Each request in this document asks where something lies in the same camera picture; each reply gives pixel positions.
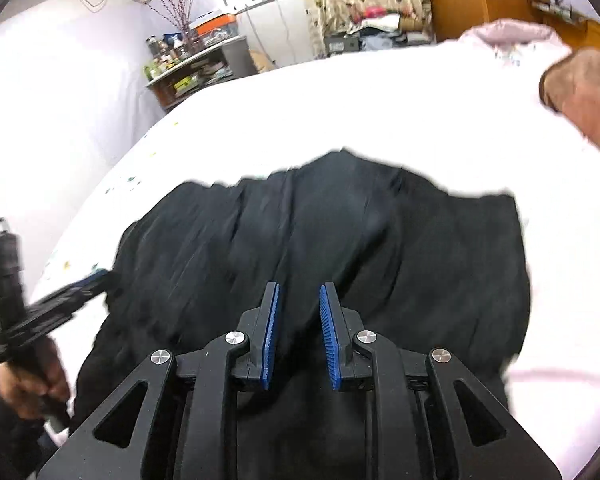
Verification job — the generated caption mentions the black puffer jacket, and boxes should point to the black puffer jacket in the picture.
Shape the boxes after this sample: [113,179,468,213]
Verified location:
[74,152,530,479]

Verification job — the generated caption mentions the person's left forearm black sleeve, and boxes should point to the person's left forearm black sleeve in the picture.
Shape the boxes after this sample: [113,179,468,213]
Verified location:
[0,396,57,479]

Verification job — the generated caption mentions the pile of clothes by curtain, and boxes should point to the pile of clothes by curtain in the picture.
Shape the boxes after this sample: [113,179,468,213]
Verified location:
[323,6,436,58]

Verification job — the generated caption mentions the person's left hand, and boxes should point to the person's left hand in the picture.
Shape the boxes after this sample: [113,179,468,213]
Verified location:
[0,339,71,420]

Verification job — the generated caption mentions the wooden bookshelf with items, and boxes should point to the wooden bookshelf with items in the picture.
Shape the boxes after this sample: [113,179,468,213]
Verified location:
[146,36,258,112]

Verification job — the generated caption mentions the orange lidded storage box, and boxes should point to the orange lidded storage box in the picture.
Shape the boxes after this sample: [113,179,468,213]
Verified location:
[189,11,239,48]

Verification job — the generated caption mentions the dried purple flower branches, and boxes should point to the dried purple flower branches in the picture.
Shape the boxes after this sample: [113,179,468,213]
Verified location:
[147,0,196,36]

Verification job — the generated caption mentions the brown beige plush blanket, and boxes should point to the brown beige plush blanket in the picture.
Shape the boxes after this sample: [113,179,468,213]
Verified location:
[539,47,600,149]

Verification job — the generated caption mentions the wooden headboard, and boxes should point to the wooden headboard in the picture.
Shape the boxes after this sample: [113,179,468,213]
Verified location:
[528,0,600,50]

